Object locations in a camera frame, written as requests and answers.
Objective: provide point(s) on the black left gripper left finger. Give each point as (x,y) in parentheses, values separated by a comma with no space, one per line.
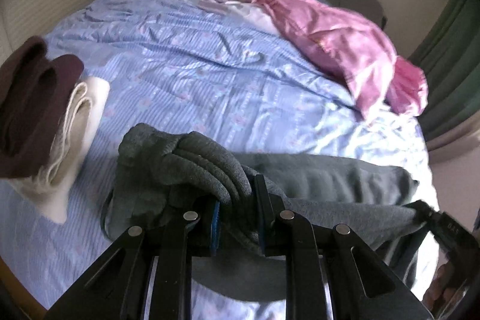
(146,272)

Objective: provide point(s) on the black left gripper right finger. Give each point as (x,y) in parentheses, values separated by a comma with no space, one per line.
(331,272)

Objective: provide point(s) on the grey pants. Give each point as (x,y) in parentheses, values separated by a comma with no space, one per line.
(158,172)

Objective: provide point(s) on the right hand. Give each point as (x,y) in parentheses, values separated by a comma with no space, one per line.
(436,290)

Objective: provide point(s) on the folded cream garment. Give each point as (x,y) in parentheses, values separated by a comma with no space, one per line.
(48,189)

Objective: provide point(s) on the green curtain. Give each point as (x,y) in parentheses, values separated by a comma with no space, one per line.
(449,57)

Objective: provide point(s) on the folded maroon garment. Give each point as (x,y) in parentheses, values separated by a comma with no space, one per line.
(35,92)

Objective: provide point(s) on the pink quilt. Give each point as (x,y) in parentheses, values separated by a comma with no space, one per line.
(354,50)

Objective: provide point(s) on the blue striped floral bedsheet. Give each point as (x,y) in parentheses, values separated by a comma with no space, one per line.
(181,69)

